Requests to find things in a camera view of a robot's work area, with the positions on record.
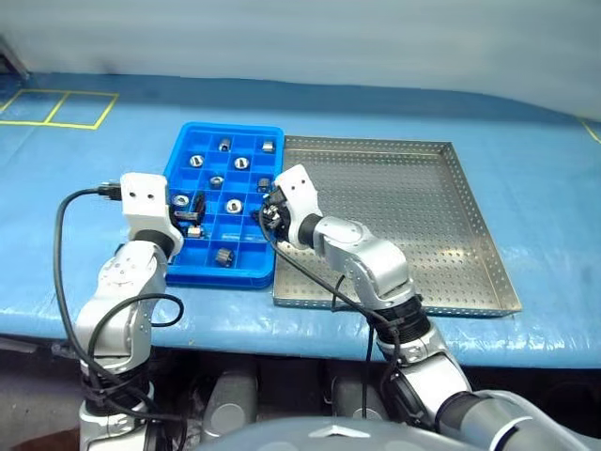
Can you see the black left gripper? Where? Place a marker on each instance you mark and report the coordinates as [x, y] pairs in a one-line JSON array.
[[176, 226]]

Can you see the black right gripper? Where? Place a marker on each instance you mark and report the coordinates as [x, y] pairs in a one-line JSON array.
[[276, 217]]

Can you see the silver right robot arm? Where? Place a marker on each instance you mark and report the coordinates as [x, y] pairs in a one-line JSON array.
[[375, 268]]

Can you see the blue compartment tray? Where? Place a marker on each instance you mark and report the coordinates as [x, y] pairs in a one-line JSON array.
[[249, 263]]

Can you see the perforated metal tray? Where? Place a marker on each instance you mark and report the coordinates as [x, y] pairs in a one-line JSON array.
[[399, 197]]

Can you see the grey rounded shape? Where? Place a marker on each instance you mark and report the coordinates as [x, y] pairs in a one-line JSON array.
[[352, 397], [232, 399]]

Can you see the grey robot torso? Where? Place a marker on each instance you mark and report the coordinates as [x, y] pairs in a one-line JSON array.
[[319, 437]]

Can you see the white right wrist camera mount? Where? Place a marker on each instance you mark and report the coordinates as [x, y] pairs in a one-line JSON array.
[[300, 192]]

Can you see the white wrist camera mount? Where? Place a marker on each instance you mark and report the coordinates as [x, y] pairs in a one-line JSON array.
[[143, 197], [300, 192]]

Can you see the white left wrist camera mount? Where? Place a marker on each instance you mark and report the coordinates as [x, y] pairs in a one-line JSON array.
[[143, 197]]

